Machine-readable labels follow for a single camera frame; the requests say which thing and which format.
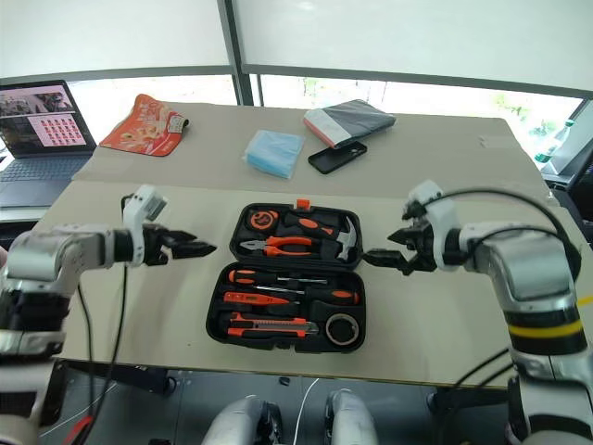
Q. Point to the orange voltage tester screwdriver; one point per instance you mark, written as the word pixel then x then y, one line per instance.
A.
pixel 250 298

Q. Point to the orange black utility knife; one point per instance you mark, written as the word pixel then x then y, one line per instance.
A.
pixel 268 324

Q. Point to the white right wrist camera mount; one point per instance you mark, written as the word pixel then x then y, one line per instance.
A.
pixel 442 218

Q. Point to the grey window frame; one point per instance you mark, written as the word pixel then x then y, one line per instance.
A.
pixel 231 37

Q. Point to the grey cloth in plastic bag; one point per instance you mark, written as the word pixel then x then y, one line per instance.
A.
pixel 359 118

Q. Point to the black orange Phillips screwdriver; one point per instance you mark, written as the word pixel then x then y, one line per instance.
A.
pixel 333 296

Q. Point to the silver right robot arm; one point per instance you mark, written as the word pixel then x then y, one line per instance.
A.
pixel 533 269

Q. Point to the silver left robot leg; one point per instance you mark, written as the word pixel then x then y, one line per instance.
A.
pixel 241 422

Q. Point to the dark grey laptop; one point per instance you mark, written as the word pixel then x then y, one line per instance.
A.
pixel 41 120

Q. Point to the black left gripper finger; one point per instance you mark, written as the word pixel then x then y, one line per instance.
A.
pixel 180 236
pixel 194 251

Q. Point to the green label plastic bottle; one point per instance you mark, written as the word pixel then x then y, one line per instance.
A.
pixel 558 139

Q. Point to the black table foot with caster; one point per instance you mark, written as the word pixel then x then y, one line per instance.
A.
pixel 139 375
pixel 463 398

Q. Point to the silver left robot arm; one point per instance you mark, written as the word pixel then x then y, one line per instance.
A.
pixel 41 259

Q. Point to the black electrical tape roll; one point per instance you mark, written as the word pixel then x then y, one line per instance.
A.
pixel 330 326

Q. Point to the silver right robot leg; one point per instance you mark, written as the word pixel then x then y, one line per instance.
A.
pixel 349 417

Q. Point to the silver robot leg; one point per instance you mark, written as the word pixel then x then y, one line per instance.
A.
pixel 349 417
pixel 241 422

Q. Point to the small black floor object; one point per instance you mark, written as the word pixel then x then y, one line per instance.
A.
pixel 284 381

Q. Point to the black tool case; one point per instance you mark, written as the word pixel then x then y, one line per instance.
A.
pixel 287 296

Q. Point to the orange snack packet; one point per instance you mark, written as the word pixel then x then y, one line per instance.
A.
pixel 143 130

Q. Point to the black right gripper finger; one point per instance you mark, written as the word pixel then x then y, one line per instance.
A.
pixel 405 237
pixel 384 258

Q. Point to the blue face mask pack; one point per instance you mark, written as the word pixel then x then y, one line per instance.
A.
pixel 273 153

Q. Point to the dark office chair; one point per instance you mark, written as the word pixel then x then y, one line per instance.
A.
pixel 579 171

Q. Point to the orange black tape measure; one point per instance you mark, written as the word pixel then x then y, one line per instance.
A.
pixel 261 219

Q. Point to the black orange flathead screwdriver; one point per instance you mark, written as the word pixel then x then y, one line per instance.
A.
pixel 243 275

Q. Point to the black phone case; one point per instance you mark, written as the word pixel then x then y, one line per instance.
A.
pixel 337 157

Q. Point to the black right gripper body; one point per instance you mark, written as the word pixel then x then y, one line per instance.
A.
pixel 424 250

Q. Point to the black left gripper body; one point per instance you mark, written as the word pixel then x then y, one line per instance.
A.
pixel 155 245

